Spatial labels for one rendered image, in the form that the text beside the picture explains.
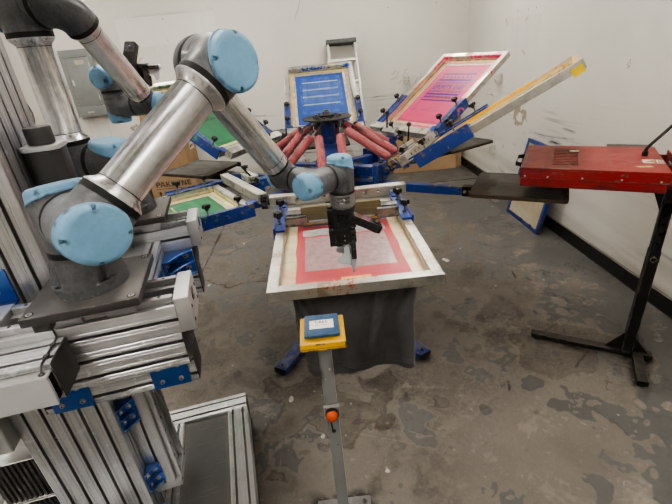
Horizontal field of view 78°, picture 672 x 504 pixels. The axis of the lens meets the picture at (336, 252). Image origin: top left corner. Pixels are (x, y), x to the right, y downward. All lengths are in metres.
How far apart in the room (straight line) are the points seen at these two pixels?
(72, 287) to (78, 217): 0.23
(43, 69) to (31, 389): 0.88
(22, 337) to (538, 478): 1.89
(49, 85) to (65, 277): 0.67
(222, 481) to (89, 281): 1.13
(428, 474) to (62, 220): 1.72
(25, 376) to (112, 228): 0.35
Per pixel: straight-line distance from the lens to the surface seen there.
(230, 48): 0.91
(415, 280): 1.38
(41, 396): 1.01
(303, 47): 5.88
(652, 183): 2.19
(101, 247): 0.83
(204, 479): 1.92
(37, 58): 1.50
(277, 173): 1.19
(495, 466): 2.13
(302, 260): 1.60
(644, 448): 2.41
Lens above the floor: 1.68
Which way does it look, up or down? 26 degrees down
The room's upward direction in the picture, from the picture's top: 5 degrees counter-clockwise
